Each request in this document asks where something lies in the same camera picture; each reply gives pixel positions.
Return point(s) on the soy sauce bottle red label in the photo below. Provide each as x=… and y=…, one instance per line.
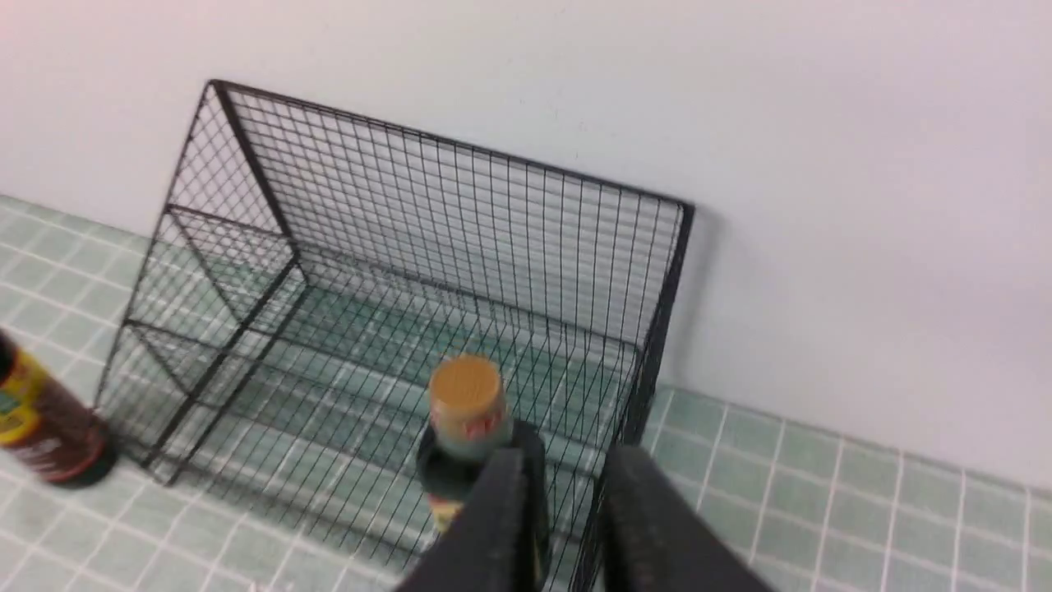
x=46, y=428

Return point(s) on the green checked tablecloth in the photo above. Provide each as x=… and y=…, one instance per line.
x=812, y=511

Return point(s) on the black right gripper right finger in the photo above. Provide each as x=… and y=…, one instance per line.
x=653, y=541

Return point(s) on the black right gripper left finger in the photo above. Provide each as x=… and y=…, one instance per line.
x=490, y=545

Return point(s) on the black wire mesh rack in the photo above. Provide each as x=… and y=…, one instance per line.
x=310, y=270

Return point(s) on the dark vinegar bottle yellow label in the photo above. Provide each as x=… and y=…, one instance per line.
x=470, y=418

